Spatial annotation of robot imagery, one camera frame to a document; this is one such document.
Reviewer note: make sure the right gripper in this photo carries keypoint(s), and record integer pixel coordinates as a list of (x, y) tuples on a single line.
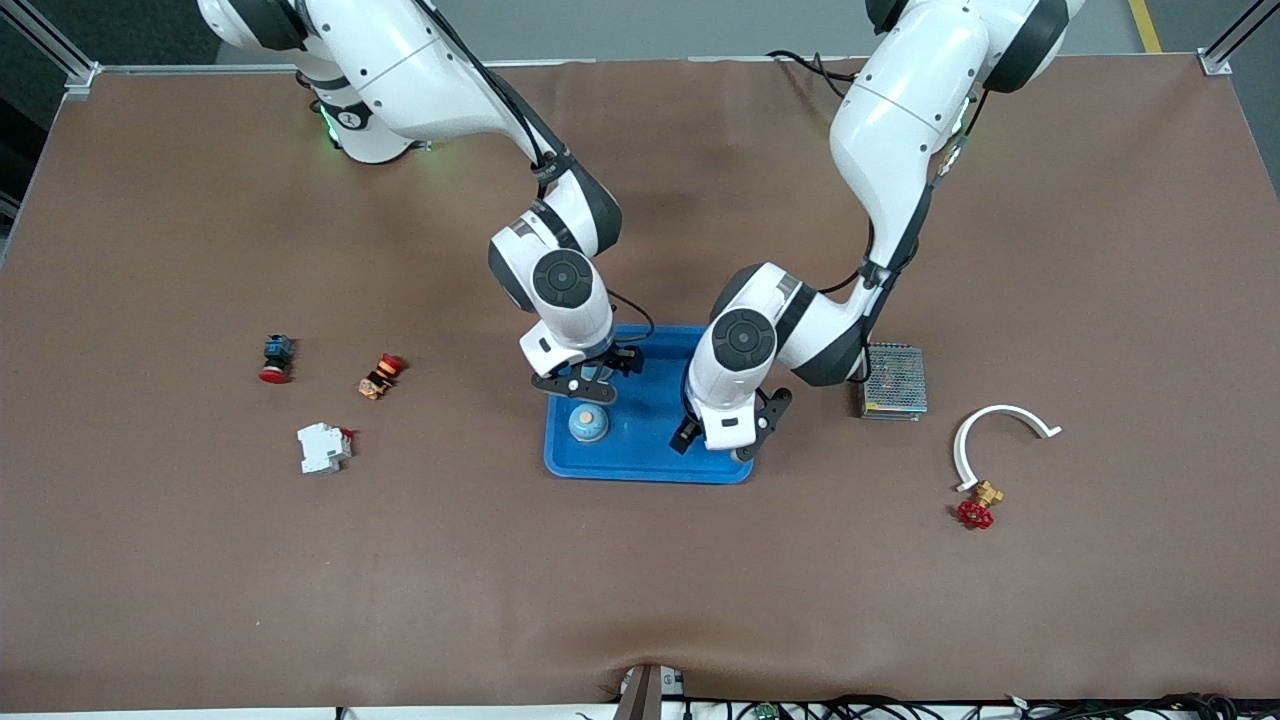
[(624, 361)]

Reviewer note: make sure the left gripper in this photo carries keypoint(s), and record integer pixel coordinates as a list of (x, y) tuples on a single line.
[(682, 439)]

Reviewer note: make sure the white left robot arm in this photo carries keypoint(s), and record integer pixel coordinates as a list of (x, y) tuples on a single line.
[(900, 130)]

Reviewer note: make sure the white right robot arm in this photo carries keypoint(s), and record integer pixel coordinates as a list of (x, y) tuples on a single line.
[(400, 70)]

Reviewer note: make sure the blue plastic tray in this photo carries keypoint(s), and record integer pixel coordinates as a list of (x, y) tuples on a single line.
[(640, 455)]

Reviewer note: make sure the metal mesh power supply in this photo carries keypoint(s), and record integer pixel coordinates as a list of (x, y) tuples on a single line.
[(895, 385)]

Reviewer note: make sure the brown table cover mat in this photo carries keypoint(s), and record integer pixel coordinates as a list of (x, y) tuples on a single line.
[(640, 580)]

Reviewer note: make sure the white circuit breaker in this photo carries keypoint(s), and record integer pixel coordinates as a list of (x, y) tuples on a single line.
[(322, 448)]

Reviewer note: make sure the red emergency push button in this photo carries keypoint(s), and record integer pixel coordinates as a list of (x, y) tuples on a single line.
[(276, 358)]

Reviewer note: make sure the yellow floor tape strip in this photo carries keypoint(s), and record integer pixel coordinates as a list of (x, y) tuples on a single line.
[(1146, 28)]

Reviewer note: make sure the orange red selector switch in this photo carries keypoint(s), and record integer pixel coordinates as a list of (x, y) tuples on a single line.
[(380, 378)]

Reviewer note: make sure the white curved plastic bracket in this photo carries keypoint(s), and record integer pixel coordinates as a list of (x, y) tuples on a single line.
[(1003, 410)]

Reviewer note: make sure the aluminium frame post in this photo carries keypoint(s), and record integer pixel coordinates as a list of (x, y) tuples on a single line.
[(1216, 64), (82, 77)]

